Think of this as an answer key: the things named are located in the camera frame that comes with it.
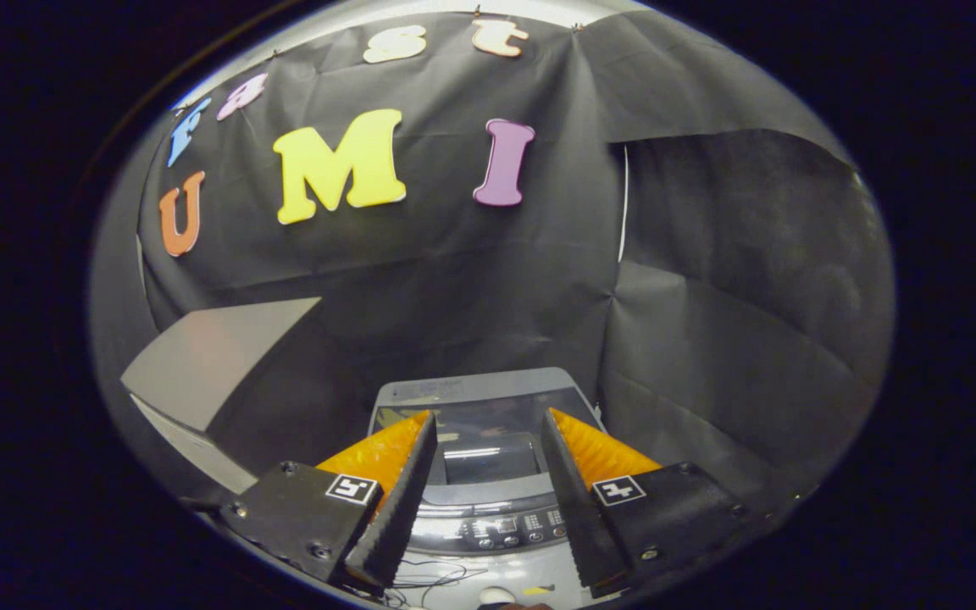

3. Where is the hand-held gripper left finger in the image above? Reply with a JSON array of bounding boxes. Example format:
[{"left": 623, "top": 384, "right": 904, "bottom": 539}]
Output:
[{"left": 219, "top": 410, "right": 440, "bottom": 594}]

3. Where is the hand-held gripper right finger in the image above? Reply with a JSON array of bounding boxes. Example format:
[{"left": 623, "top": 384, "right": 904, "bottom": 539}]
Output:
[{"left": 541, "top": 408, "right": 751, "bottom": 598}]

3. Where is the grey washing machine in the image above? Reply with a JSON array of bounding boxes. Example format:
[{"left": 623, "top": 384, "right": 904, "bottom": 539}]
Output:
[{"left": 367, "top": 367, "right": 612, "bottom": 610}]

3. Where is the dark washing machine lid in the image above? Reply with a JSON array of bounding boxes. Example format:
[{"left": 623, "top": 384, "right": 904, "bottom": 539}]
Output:
[{"left": 371, "top": 387, "right": 604, "bottom": 509}]

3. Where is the grey cabinet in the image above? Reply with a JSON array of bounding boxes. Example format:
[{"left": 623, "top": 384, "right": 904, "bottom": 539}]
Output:
[{"left": 119, "top": 297, "right": 370, "bottom": 499}]

